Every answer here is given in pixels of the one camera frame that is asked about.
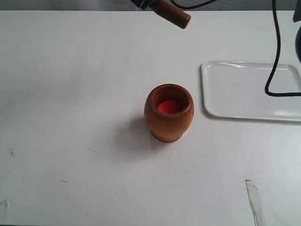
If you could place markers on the clear tape piece left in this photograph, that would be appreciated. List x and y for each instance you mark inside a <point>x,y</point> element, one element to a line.
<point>3,209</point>

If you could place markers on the white rectangular tray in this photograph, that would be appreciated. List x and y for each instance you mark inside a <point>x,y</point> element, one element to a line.
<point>235,90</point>

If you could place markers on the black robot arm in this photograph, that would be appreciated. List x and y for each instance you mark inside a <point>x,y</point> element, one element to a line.
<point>296,18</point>

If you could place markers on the wooden mortar cup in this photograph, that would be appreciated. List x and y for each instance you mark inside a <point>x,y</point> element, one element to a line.
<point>168,127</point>

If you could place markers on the dark wooden pestle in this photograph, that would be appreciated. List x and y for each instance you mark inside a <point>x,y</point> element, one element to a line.
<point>171,13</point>

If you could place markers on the red ball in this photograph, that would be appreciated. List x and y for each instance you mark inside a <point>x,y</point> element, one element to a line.
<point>169,106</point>

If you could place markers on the clear tape strip right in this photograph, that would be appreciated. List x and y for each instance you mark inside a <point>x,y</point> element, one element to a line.
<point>255,202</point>

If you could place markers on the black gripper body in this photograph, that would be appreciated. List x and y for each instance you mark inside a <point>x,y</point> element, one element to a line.
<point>142,4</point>

